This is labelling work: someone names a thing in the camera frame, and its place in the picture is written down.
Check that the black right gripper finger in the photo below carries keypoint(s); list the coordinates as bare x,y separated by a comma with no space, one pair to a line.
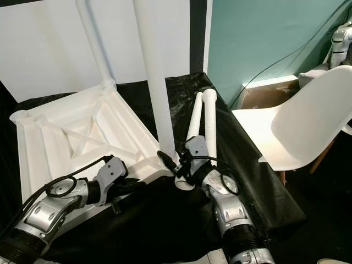
167,161

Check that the white plastic table leg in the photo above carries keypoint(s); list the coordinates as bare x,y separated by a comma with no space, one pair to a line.
96,49
210,121
194,121
154,71

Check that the white plastic table top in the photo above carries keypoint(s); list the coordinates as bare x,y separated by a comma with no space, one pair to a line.
55,137

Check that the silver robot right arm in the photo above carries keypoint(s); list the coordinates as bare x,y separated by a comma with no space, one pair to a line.
231,209

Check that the black cloth cover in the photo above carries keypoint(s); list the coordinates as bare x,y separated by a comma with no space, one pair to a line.
247,143

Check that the white robot body panel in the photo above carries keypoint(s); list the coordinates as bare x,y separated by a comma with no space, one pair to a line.
208,257

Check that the white plastic chair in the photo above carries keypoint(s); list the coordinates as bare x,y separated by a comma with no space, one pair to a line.
308,121

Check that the grey cushion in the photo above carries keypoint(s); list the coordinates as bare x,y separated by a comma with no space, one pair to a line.
313,78

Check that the white slipper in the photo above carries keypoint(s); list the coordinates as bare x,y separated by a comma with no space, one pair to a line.
335,261

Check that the white grey machine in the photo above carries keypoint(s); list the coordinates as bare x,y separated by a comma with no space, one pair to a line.
342,44

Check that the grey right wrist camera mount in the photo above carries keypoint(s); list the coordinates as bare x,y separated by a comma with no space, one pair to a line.
197,149

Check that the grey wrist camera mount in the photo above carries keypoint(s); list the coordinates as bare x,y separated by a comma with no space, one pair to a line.
114,169
197,149

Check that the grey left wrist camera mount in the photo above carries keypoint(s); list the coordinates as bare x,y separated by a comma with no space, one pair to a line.
114,169

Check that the black vertical post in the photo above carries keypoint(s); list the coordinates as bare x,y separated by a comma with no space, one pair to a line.
198,33

